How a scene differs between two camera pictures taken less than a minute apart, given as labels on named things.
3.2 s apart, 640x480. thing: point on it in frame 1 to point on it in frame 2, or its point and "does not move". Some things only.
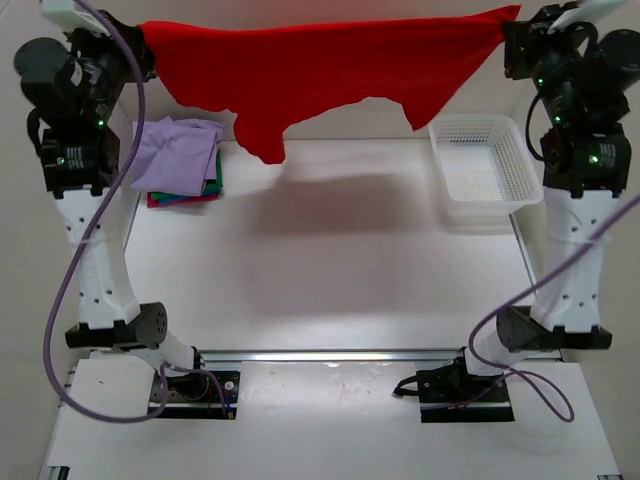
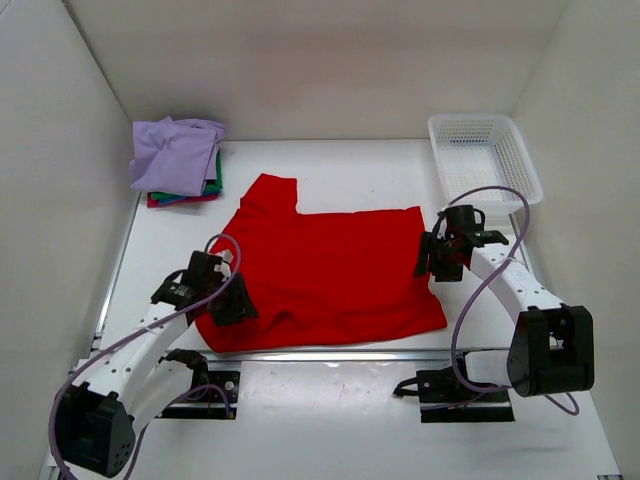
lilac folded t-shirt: x=177 y=156 does not move
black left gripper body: x=112 y=64 to x=225 y=307
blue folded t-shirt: x=170 y=200 does not move
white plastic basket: x=485 y=169 does not move
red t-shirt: x=276 y=79 to x=317 y=278
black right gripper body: x=549 y=60 to x=441 y=262
